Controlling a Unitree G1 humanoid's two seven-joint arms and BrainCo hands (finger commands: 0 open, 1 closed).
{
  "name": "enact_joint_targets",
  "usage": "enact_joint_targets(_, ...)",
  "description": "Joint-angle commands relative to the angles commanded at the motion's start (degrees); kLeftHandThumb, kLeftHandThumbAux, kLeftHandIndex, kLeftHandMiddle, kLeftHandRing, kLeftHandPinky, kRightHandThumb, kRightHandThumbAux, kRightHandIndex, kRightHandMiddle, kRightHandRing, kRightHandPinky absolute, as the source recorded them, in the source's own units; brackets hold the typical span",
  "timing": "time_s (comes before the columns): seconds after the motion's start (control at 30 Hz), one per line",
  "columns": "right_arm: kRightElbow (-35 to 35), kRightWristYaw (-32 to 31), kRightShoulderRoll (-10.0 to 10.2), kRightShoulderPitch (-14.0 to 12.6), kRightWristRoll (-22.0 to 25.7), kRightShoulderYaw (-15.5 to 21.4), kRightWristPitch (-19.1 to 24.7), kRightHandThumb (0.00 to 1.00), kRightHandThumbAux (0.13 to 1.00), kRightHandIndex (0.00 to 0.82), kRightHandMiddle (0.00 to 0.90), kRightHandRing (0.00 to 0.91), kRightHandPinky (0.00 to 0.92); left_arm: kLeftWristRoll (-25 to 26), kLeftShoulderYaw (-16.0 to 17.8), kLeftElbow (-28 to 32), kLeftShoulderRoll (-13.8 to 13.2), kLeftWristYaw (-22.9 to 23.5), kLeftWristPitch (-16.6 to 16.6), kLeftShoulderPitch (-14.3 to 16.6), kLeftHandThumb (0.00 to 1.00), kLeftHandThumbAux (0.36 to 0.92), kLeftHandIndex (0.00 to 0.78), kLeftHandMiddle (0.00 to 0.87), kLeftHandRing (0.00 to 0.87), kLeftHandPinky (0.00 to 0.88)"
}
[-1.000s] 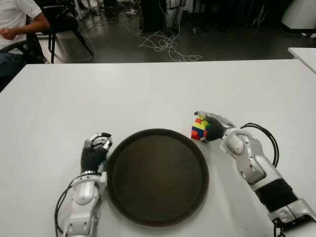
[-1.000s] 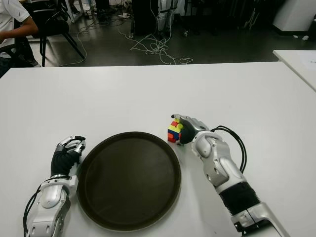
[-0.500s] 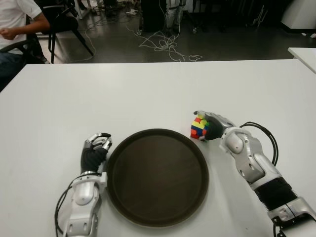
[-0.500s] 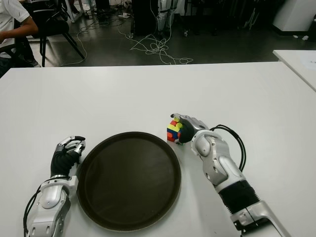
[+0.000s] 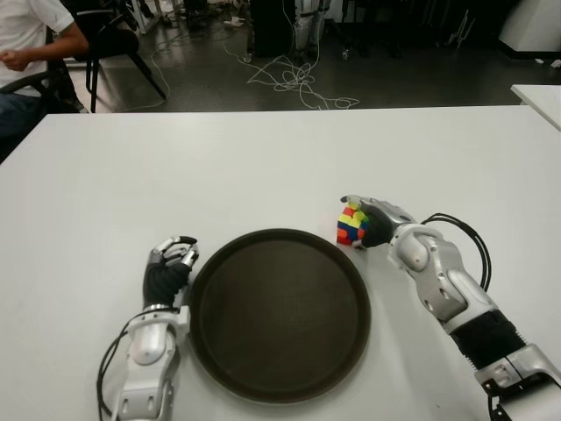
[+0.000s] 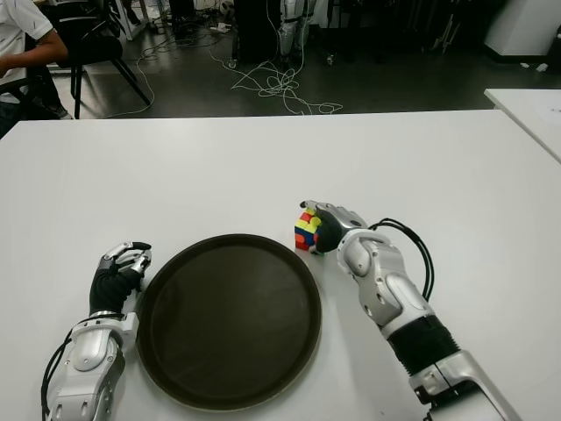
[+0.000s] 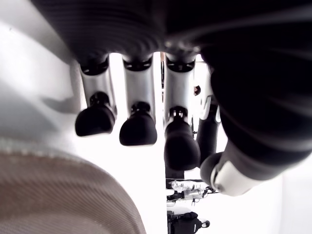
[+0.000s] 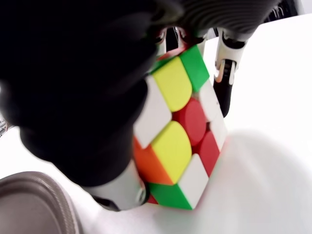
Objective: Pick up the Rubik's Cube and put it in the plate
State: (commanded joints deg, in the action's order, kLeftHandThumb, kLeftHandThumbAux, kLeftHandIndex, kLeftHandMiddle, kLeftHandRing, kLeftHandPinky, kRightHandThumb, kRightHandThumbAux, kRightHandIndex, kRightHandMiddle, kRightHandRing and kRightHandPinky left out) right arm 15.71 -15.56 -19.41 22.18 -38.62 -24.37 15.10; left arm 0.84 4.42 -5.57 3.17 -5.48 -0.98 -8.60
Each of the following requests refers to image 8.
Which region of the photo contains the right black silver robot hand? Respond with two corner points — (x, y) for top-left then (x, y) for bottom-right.
(0, 0), (283, 212)

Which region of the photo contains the multicoloured Rubik's cube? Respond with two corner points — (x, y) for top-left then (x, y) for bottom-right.
(133, 43), (229, 211)

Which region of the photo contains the dark brown round plate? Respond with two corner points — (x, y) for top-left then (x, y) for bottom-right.
(0, 171), (85, 234)

